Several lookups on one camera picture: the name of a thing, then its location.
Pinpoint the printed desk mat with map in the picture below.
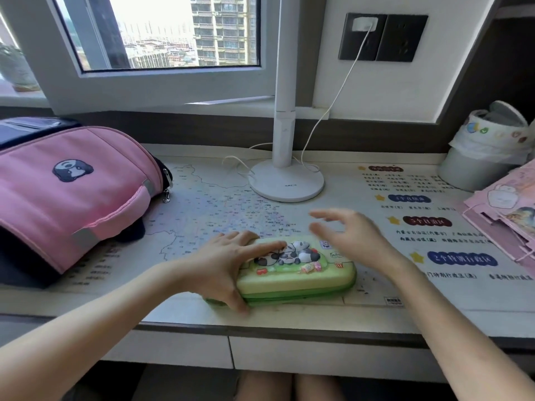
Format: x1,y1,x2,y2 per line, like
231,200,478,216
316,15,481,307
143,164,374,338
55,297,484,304
54,156,535,307

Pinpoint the green pencil case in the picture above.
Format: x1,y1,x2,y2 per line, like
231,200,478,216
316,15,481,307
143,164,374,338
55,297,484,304
203,237,358,310

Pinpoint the person's left hand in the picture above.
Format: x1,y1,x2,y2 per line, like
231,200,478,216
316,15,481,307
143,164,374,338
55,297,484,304
179,230,289,316

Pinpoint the person's left forearm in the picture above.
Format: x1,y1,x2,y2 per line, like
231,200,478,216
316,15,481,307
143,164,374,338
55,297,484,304
0,261,197,401

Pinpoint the person's leg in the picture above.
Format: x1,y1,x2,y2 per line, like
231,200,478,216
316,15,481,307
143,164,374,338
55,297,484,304
294,373,346,401
234,371,293,401

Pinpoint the person's right leg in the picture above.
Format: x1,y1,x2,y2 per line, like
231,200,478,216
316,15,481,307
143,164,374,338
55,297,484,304
294,373,346,401

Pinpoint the white charging cable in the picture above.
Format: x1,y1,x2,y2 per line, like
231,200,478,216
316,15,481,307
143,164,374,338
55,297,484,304
221,28,375,176

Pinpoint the white framed window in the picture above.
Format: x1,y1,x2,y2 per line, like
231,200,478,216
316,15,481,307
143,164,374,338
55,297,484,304
0,0,289,115

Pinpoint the grey bin with white liner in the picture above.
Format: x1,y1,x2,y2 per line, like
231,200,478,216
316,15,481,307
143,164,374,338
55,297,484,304
437,100,535,193

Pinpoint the person's left leg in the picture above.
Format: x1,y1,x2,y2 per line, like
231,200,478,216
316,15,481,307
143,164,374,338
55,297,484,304
234,371,293,401

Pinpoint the white desk lamp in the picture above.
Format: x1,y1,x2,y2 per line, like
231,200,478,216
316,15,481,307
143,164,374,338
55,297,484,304
247,0,325,203

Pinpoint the dark wooden shelf unit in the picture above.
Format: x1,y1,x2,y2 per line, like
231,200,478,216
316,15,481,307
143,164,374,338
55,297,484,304
434,0,535,126

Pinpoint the person's right hand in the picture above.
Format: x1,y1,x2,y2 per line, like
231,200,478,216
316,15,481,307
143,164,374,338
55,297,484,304
308,208,402,274

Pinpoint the pink cardboard organizer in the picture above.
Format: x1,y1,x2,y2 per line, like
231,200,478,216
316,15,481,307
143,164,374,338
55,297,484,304
461,158,535,263

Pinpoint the person's right forearm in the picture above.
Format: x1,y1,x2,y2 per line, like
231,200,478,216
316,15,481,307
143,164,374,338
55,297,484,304
384,256,535,401

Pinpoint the pink and navy backpack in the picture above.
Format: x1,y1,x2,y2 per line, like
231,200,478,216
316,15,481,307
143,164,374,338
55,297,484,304
0,116,173,288

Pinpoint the potted succulent plant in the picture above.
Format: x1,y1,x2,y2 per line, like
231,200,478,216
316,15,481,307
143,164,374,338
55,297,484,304
0,43,41,92

